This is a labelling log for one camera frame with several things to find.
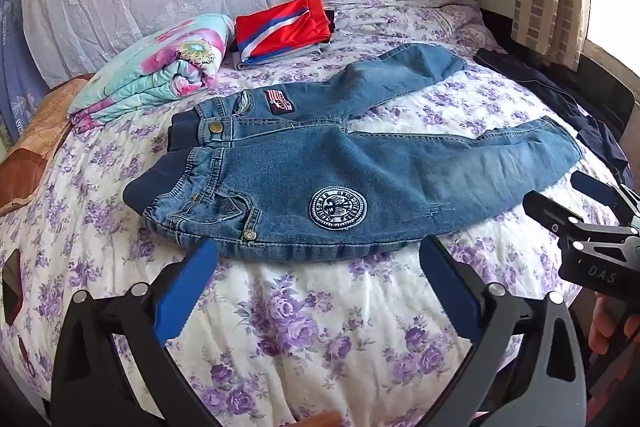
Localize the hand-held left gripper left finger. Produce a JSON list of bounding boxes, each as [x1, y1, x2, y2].
[[50, 237, 221, 427]]

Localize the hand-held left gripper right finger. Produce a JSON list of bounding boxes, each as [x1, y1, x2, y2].
[[419, 234, 588, 427]]

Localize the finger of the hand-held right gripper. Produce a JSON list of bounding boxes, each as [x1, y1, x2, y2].
[[522, 189, 587, 249], [570, 170, 640, 228]]

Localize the blue denim pants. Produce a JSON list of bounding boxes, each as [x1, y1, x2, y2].
[[122, 42, 586, 264]]

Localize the person's right hand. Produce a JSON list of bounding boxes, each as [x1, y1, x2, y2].
[[587, 293, 634, 355]]

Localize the dark navy garment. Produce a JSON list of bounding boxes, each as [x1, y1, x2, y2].
[[472, 48, 636, 188]]

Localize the purple floral bed sheet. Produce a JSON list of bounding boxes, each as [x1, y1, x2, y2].
[[0, 0, 636, 427]]

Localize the brown pillow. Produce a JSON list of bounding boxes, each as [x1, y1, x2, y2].
[[0, 74, 96, 218]]

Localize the folded floral blanket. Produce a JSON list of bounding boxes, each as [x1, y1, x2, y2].
[[67, 13, 237, 130]]

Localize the folded grey garment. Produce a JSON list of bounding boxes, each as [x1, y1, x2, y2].
[[232, 42, 326, 71]]

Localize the blue patterned cloth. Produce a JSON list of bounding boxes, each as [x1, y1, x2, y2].
[[0, 0, 48, 142]]

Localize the folded red striped garment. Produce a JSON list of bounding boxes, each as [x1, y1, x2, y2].
[[235, 0, 334, 62]]

